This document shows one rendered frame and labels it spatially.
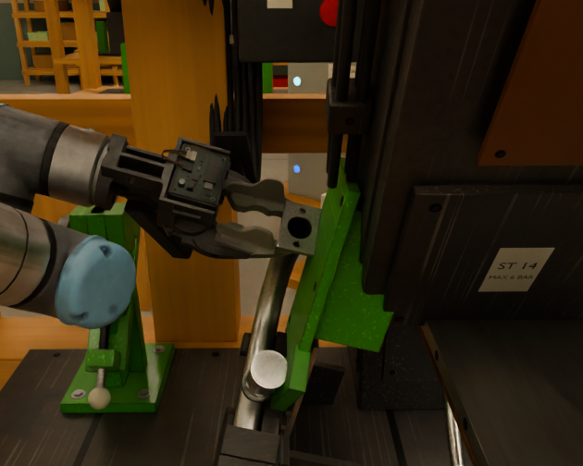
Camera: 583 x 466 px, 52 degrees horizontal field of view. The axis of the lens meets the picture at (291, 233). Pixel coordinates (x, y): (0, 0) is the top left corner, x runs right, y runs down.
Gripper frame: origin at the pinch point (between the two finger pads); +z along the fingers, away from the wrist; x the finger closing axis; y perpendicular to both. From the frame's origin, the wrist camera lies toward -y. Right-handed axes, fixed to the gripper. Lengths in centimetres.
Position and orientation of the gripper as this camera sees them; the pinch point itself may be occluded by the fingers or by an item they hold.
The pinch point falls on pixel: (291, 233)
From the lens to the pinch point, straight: 64.3
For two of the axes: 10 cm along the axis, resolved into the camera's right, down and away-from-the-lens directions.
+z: 9.5, 2.6, 1.4
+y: 2.3, -3.6, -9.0
